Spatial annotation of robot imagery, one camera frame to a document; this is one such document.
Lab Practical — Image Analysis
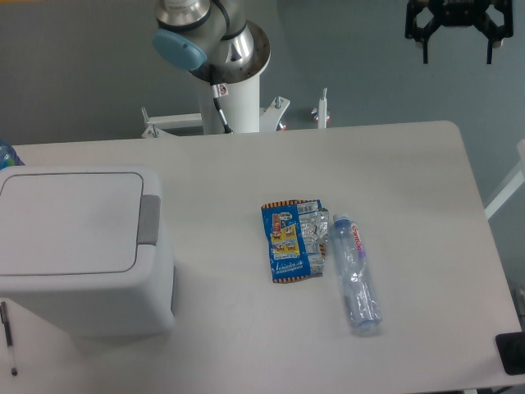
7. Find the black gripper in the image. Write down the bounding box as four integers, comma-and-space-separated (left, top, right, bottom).
404, 0, 514, 65

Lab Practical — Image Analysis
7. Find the white push-lid trash can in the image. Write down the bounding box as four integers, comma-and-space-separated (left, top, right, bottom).
1, 165, 176, 337

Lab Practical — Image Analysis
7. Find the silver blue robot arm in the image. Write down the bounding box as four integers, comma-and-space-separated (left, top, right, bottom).
153, 1, 514, 80

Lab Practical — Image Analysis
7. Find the clear plastic water bottle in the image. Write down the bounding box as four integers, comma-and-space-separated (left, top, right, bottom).
330, 213, 382, 337

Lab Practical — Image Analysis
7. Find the blue snack wrapper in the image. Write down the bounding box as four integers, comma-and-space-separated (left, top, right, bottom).
261, 199, 329, 284

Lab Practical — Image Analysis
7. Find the black device at table corner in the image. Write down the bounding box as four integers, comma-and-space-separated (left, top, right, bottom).
495, 332, 525, 376

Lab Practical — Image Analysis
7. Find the black white pen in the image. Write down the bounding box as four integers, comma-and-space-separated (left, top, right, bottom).
1, 301, 18, 377

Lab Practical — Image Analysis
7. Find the white frame at right edge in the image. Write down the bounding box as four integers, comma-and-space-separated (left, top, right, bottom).
484, 140, 524, 220

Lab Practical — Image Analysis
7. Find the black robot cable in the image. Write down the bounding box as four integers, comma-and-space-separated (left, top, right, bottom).
208, 64, 235, 135

